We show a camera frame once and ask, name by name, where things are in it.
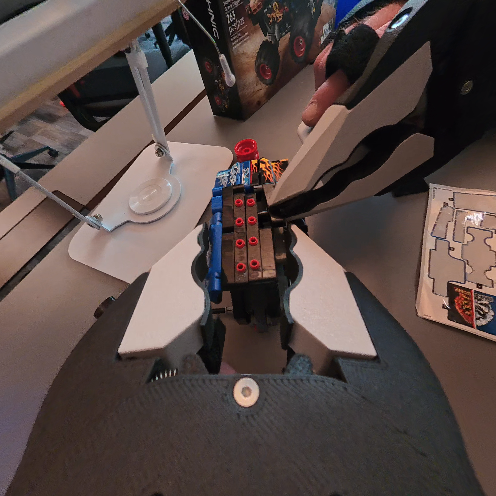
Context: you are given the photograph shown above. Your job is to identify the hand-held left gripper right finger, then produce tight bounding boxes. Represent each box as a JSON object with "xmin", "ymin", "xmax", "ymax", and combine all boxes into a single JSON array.
[{"xmin": 283, "ymin": 225, "xmax": 378, "ymax": 376}]

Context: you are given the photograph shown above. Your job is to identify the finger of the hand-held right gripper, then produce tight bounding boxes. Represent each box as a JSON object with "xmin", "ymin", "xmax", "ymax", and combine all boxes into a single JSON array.
[
  {"xmin": 271, "ymin": 133, "xmax": 435, "ymax": 218},
  {"xmin": 267, "ymin": 41, "xmax": 434, "ymax": 212}
]

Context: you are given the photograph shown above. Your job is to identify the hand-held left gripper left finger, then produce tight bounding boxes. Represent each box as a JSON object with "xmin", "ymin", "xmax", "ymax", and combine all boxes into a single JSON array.
[{"xmin": 117, "ymin": 223, "xmax": 227, "ymax": 374}]

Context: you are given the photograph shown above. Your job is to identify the brick-built toy truck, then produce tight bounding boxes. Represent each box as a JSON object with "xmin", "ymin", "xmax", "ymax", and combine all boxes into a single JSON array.
[{"xmin": 207, "ymin": 157, "xmax": 311, "ymax": 334}]

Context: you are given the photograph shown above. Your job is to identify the person's right hand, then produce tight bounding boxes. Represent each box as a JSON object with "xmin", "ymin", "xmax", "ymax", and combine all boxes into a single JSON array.
[{"xmin": 301, "ymin": 0, "xmax": 411, "ymax": 126}]

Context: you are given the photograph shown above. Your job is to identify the black cylinder part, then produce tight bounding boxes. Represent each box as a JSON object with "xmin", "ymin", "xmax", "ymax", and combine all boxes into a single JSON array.
[{"xmin": 94, "ymin": 296, "xmax": 117, "ymax": 319}]

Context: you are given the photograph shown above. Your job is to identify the red wheel rim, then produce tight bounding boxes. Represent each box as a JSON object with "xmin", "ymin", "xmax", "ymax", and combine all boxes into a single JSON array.
[{"xmin": 234, "ymin": 138, "xmax": 258, "ymax": 163}]

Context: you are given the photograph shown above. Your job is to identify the sticker sheet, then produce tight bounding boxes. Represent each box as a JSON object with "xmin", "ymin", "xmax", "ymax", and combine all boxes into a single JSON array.
[{"xmin": 415, "ymin": 183, "xmax": 496, "ymax": 342}]

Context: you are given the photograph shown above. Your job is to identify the clear round disc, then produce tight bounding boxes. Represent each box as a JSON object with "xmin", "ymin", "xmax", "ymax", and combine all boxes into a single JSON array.
[{"xmin": 129, "ymin": 178, "xmax": 173, "ymax": 215}]

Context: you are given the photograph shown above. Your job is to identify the black toy set box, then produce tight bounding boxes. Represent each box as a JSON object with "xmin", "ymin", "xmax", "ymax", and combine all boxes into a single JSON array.
[{"xmin": 180, "ymin": 0, "xmax": 338, "ymax": 121}]

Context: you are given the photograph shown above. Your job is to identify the blue storage bin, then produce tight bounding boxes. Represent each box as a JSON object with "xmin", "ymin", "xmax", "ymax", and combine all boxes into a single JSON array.
[{"xmin": 334, "ymin": 0, "xmax": 363, "ymax": 28}]

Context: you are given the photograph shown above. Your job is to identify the black office chair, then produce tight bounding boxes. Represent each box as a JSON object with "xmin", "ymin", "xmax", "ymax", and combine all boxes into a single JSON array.
[{"xmin": 58, "ymin": 23, "xmax": 190, "ymax": 130}]

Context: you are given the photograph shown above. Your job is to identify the beige flat panel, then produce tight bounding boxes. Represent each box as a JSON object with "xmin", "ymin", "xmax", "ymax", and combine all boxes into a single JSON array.
[{"xmin": 0, "ymin": 0, "xmax": 181, "ymax": 128}]

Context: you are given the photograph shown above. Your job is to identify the white stand with base plate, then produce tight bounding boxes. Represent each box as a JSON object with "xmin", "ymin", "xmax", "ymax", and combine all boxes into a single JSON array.
[{"xmin": 0, "ymin": 41, "xmax": 233, "ymax": 283}]

